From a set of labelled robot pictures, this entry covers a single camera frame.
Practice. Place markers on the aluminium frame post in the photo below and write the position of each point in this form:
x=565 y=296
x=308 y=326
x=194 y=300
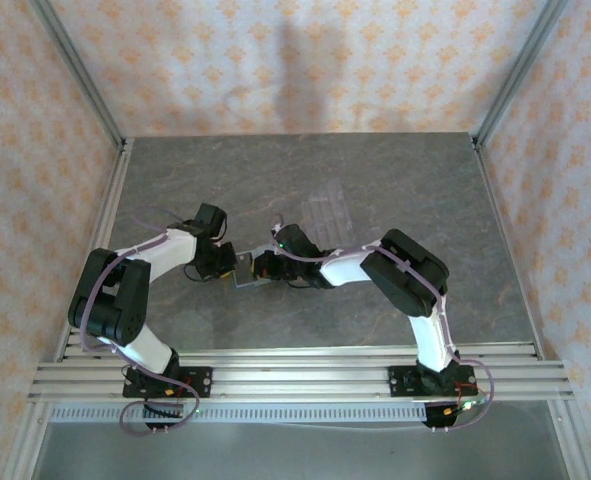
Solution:
x=520 y=75
x=80 y=75

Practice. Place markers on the aluminium front rail beam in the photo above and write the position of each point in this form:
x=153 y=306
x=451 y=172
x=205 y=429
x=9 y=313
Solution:
x=300 y=380

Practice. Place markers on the aluminium table edge rail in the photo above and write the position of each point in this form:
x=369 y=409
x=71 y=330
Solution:
x=300 y=351

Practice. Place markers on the grey metal lower shelf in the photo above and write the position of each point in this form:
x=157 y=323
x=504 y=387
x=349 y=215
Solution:
x=295 y=455

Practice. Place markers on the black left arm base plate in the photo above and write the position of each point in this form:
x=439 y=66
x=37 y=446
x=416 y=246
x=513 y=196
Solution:
x=200 y=382

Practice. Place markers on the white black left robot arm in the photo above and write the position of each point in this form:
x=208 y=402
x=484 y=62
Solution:
x=170 y=250

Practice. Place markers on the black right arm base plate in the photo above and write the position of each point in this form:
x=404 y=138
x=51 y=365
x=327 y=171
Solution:
x=402 y=382

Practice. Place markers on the black electronics bracket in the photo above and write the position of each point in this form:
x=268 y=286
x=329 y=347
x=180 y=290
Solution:
x=445 y=417
x=162 y=412

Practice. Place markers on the teal card holder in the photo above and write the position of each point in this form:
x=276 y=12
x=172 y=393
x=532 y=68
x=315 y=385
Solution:
x=245 y=272

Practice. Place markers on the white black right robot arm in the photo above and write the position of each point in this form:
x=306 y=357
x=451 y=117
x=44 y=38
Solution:
x=345 y=267

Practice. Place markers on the aluminium table side rail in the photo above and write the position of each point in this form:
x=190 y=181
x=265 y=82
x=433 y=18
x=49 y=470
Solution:
x=105 y=220
x=505 y=235

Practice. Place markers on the clear acrylic card stand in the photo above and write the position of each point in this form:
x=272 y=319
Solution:
x=327 y=212

